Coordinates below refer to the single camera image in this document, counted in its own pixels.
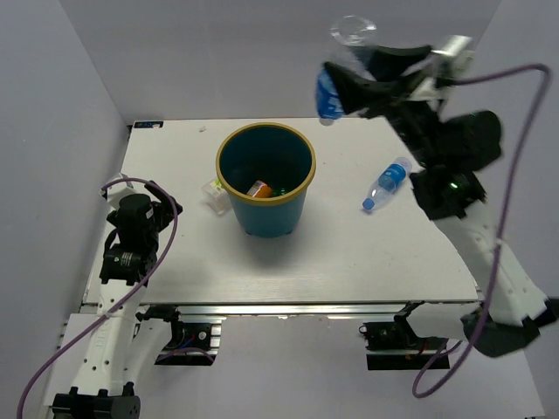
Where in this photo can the teal bin with yellow rim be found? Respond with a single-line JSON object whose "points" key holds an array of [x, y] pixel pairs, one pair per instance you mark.
{"points": [[278, 155]]}

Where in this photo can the small clear blue label bottle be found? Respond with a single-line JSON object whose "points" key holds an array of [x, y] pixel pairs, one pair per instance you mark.
{"points": [[353, 40]]}

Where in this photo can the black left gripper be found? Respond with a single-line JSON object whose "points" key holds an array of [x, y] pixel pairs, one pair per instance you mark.
{"points": [[162, 215]]}

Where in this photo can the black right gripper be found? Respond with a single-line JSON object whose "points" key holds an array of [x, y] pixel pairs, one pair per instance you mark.
{"points": [[363, 95]]}

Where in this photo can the orange juice bottle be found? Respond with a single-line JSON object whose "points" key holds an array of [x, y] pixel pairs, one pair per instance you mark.
{"points": [[260, 190]]}

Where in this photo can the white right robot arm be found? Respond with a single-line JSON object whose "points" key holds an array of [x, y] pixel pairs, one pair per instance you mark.
{"points": [[406, 87]]}

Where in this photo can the clear apple juice bottle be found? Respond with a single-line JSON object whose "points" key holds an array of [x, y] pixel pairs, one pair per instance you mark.
{"points": [[216, 197]]}

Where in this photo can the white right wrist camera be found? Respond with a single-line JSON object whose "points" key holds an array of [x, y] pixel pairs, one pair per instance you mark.
{"points": [[444, 65]]}

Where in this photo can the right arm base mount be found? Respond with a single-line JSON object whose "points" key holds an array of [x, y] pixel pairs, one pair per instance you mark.
{"points": [[390, 349]]}

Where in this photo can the aluminium front rail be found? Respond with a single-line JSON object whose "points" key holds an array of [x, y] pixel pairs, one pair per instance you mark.
{"points": [[359, 310]]}

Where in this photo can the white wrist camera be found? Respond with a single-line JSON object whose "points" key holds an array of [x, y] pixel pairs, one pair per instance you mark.
{"points": [[118, 191], [444, 65]]}

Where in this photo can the blue sticker left corner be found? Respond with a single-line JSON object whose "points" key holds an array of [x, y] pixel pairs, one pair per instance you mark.
{"points": [[147, 124]]}

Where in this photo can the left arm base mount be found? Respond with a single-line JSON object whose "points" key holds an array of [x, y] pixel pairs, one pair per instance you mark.
{"points": [[194, 339]]}

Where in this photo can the large blue label water bottle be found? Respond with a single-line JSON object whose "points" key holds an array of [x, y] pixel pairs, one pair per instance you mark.
{"points": [[387, 184]]}

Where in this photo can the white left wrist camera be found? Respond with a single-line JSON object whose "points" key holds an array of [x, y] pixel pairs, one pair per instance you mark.
{"points": [[118, 191]]}

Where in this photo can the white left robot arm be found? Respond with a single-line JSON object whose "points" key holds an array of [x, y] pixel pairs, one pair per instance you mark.
{"points": [[121, 341]]}

